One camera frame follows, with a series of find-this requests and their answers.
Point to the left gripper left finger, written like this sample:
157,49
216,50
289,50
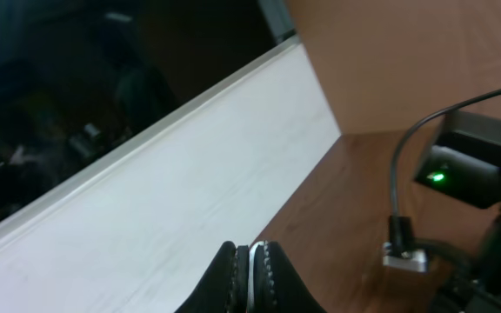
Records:
223,288

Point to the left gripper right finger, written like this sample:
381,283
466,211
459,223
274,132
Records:
277,287

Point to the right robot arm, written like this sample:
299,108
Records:
463,161

